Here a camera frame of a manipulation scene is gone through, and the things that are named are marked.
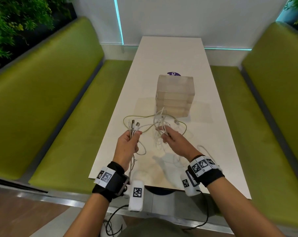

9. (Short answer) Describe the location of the person's left hand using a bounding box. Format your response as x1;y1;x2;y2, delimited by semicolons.
112;130;143;171

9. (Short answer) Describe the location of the person's right hand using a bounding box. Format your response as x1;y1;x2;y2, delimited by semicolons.
161;126;204;163

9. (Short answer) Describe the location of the person's left forearm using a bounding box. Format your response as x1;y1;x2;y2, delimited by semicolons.
70;192;115;237

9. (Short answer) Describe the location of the person's right forearm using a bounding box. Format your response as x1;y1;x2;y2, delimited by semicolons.
205;176;285;237

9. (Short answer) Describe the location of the translucent plastic box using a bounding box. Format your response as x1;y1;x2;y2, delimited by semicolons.
156;105;192;118
156;74;196;93
155;97;195;110
155;90;196;102

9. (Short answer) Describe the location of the person's olive clothing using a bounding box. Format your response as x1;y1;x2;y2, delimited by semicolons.
119;218;194;237

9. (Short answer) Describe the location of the green upholstered bench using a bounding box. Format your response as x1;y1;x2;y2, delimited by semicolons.
209;21;298;230
0;17;134;196

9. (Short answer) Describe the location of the cyan horizontal light strip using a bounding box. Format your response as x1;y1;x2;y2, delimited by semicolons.
204;47;252;51

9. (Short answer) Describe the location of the cyan vertical light strip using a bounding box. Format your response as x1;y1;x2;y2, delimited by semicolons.
113;0;124;45

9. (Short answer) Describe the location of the black left wrist strap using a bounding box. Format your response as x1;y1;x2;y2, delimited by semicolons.
92;161;130;203

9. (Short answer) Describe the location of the black wrist strap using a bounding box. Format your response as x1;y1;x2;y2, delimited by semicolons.
187;155;225;188
92;161;130;203

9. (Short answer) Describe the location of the dark table pedestal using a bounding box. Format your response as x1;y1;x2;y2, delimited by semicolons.
146;186;176;196

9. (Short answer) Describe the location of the black right wrist strap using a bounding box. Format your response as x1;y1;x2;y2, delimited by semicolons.
187;155;225;188

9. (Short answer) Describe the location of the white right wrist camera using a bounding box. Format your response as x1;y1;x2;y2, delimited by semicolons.
180;171;202;197

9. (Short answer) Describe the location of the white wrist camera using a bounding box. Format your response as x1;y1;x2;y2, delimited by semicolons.
180;171;202;197
128;180;145;212

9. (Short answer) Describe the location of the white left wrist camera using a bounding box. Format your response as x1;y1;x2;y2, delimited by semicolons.
128;180;145;212

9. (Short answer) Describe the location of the black camera cable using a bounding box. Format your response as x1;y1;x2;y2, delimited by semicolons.
183;189;209;231
104;204;130;237

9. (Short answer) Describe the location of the green leafy plant wall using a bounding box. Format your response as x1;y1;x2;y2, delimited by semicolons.
0;0;73;65

